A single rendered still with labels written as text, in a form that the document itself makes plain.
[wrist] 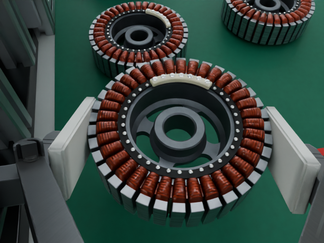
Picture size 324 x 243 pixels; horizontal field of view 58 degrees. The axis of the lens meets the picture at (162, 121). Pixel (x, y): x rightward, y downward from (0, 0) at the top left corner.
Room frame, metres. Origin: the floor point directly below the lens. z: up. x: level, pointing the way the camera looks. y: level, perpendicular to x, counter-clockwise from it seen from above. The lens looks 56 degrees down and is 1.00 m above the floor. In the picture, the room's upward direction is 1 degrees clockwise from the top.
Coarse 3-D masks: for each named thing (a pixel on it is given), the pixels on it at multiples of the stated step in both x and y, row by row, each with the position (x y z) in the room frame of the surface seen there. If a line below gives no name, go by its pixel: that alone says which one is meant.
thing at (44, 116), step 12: (48, 36) 0.30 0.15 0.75; (48, 48) 0.28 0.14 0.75; (48, 60) 0.26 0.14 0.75; (48, 72) 0.24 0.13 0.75; (48, 84) 0.22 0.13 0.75; (36, 96) 0.20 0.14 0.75; (48, 96) 0.20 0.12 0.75; (36, 108) 0.18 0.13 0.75; (48, 108) 0.18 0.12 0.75; (36, 120) 0.17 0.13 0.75; (48, 120) 0.17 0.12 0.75; (36, 132) 0.15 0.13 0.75; (48, 132) 0.15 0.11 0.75
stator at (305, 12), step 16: (224, 0) 0.34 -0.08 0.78; (240, 0) 0.33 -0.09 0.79; (256, 0) 0.34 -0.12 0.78; (272, 0) 0.35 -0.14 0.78; (288, 0) 0.35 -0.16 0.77; (304, 0) 0.33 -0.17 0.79; (224, 16) 0.33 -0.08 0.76; (240, 16) 0.30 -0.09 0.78; (256, 16) 0.30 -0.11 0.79; (272, 16) 0.30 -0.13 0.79; (288, 16) 0.30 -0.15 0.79; (304, 16) 0.30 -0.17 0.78; (240, 32) 0.30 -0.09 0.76; (256, 32) 0.29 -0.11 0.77; (272, 32) 0.28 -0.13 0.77; (288, 32) 0.29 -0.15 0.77
